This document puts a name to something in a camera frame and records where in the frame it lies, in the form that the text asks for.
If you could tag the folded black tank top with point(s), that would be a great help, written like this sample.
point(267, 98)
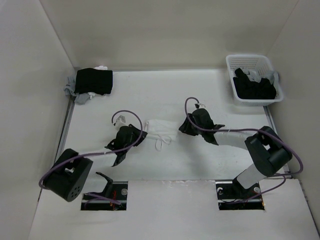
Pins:
point(95, 81)

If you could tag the white tank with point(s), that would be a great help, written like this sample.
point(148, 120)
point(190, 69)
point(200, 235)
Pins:
point(101, 68)
point(162, 131)

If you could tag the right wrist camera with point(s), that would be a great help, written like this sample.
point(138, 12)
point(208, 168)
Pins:
point(199, 106)

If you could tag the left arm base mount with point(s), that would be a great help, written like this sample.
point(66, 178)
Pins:
point(113, 197)

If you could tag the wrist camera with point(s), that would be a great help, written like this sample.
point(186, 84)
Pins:
point(120, 122)
point(199, 106)

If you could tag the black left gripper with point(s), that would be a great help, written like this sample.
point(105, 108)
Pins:
point(136, 132)

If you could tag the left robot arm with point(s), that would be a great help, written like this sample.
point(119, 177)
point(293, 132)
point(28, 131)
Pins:
point(68, 175)

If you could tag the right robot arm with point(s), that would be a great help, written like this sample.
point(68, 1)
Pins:
point(267, 153)

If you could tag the black tank tops in basket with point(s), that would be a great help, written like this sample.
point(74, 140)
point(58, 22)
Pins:
point(250, 90)

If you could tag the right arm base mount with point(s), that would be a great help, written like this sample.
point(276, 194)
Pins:
point(234, 198)

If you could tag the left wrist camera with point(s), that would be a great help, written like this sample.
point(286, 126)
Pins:
point(120, 122)

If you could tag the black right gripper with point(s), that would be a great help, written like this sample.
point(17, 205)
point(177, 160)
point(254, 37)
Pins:
point(185, 128)

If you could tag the white tank top in stack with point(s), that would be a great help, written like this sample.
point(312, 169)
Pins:
point(101, 68)

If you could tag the grey tank top under stack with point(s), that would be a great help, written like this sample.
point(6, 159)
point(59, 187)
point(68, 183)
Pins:
point(69, 90)

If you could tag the grey tank top in basket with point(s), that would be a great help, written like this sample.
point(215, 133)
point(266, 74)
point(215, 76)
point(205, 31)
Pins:
point(253, 76)

